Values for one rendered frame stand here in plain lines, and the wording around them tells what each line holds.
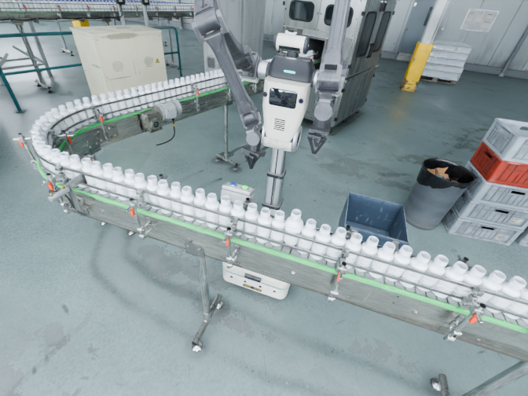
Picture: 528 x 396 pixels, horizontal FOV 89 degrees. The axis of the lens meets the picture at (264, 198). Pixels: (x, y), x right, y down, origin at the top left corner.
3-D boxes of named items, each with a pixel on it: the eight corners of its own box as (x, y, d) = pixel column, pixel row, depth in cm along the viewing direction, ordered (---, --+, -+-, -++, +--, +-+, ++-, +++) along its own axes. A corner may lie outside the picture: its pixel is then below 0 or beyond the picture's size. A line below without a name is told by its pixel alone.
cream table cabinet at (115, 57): (150, 95, 526) (137, 24, 453) (171, 104, 500) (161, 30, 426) (94, 108, 453) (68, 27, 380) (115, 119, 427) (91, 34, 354)
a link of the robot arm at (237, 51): (211, -22, 87) (185, -9, 89) (220, 17, 86) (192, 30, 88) (252, 51, 130) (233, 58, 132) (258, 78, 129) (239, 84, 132)
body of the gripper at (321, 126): (330, 126, 100) (335, 107, 95) (326, 137, 92) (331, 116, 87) (313, 123, 101) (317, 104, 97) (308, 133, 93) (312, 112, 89)
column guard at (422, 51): (400, 89, 712) (418, 42, 643) (398, 86, 742) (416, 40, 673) (416, 92, 704) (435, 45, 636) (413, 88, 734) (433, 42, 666)
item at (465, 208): (458, 218, 264) (471, 201, 251) (445, 194, 296) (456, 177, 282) (525, 231, 257) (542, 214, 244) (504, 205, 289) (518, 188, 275)
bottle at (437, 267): (430, 295, 101) (453, 267, 91) (414, 289, 103) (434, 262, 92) (429, 282, 106) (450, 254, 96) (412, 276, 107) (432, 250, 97)
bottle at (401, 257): (400, 283, 104) (419, 256, 94) (384, 281, 104) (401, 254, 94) (395, 270, 109) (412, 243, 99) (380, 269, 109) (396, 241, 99)
